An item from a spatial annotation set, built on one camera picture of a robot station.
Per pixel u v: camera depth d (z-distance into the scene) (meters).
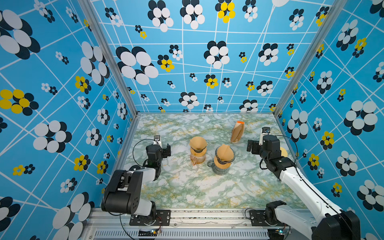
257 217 0.73
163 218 0.74
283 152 0.94
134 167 0.89
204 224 0.73
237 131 1.00
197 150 0.87
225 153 0.82
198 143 0.87
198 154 0.87
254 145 0.74
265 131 0.70
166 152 0.87
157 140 0.78
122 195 0.44
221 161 0.83
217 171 0.85
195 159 0.94
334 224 0.38
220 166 0.81
